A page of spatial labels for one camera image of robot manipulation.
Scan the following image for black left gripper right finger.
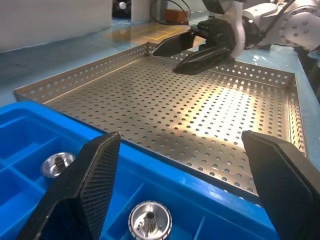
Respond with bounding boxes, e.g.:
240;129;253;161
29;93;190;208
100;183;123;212
241;129;320;240

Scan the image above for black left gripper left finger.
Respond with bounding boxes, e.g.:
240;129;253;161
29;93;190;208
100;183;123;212
17;131;122;240

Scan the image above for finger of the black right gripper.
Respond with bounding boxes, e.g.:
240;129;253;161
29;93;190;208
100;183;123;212
151;31;195;57
172;45;235;76

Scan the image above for perforated steel tray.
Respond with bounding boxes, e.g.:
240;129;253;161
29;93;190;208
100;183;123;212
12;41;311;208

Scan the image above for blue plastic divided tray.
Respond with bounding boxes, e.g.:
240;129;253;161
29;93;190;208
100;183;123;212
0;101;280;240

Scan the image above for brown box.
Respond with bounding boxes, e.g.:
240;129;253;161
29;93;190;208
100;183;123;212
165;8;190;25

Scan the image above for metal roller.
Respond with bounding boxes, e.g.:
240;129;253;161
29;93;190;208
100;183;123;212
40;151;77;179
127;201;173;240

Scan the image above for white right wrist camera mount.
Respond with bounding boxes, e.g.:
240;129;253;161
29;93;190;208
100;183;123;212
223;0;248;58

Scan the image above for black looped cable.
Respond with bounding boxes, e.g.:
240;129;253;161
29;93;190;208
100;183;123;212
149;0;191;26

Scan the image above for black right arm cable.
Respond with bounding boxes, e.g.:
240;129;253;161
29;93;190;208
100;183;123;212
258;0;297;38

